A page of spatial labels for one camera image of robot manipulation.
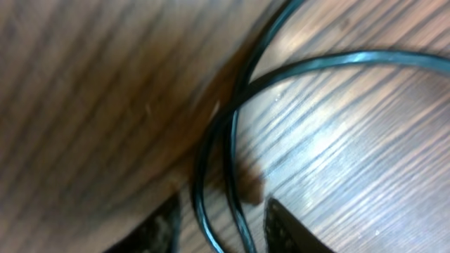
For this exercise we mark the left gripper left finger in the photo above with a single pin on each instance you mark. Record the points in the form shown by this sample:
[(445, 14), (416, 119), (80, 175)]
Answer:
[(158, 233)]

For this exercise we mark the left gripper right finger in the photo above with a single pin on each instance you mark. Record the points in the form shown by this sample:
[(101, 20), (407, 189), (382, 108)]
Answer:
[(284, 233)]

